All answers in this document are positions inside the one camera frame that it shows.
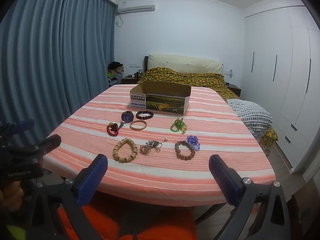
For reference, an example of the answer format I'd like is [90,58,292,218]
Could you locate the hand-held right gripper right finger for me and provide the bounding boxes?
[209,154,292,240]

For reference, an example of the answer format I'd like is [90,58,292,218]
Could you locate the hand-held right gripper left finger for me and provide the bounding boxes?
[30,154,108,240]

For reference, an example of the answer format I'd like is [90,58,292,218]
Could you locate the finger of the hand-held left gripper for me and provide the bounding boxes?
[7,119,35,136]
[32,134,62,161]

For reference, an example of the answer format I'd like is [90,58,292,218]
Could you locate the wooden bead bracelet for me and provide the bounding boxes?
[112,138,138,162]

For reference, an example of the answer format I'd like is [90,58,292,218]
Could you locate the blue crystal bracelet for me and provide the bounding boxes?
[187,135,201,151]

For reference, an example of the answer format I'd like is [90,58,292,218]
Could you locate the brown bead bracelet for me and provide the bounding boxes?
[174,140,196,160]

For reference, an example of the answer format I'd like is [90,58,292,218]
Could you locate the green pendant bead string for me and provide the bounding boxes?
[110,122,125,133]

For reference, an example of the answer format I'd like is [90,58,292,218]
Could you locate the silver metal keychain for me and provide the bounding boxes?
[139,140,160,155]

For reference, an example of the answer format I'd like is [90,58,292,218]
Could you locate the printed cardboard box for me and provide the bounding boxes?
[130,81,192,115]

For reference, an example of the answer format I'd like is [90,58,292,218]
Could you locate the person's left hand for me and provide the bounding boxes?
[0,180,25,214]

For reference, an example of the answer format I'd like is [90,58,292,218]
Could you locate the pink striped tablecloth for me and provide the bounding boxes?
[44,84,277,207]

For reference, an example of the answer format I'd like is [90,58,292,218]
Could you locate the gold bangle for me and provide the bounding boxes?
[129,120,147,131]

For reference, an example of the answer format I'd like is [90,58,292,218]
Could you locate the orange pants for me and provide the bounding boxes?
[56,195,198,240]

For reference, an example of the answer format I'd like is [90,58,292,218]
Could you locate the grey checked blanket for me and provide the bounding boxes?
[226,99,273,138]

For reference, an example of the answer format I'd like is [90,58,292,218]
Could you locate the blue curtain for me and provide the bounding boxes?
[0,0,118,147]

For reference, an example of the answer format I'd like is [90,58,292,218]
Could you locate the blue face wristwatch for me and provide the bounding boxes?
[121,110,135,123]

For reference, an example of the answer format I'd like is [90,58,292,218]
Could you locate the dark wooden nightstand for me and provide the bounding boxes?
[122,76,140,85]
[226,83,242,97]

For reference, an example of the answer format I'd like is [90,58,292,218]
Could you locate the pile of clothes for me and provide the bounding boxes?
[107,61,125,83]

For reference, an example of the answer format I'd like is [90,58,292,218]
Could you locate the yellow floral bedspread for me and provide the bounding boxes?
[136,67,278,147]

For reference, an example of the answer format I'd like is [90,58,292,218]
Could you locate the cream padded headboard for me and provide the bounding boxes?
[144,54,224,77]

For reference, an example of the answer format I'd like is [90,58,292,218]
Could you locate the white air conditioner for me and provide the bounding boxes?
[117,0,156,14]

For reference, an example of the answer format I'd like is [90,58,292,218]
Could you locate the dark table frame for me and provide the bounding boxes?
[194,201,234,226]

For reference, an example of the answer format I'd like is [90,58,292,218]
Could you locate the green bead necklace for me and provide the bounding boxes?
[170,118,187,134]

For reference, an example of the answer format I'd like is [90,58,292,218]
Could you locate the dark red bead bracelet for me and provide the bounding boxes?
[136,110,154,120]

